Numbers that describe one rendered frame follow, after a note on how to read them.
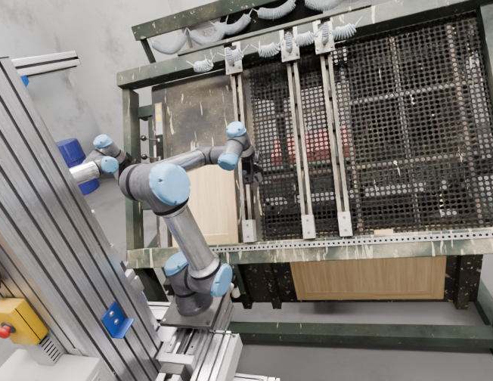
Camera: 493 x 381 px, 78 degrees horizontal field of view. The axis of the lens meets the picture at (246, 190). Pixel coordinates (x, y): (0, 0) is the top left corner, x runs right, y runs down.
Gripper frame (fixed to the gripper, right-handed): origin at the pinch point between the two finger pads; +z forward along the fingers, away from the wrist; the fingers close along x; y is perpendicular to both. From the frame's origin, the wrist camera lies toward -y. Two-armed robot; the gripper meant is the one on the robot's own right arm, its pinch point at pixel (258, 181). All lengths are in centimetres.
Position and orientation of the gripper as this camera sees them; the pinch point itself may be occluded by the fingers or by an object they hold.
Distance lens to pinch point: 148.1
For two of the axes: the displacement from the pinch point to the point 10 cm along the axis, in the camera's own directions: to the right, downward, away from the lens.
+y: 1.1, -8.3, 5.4
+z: 3.1, 5.5, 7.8
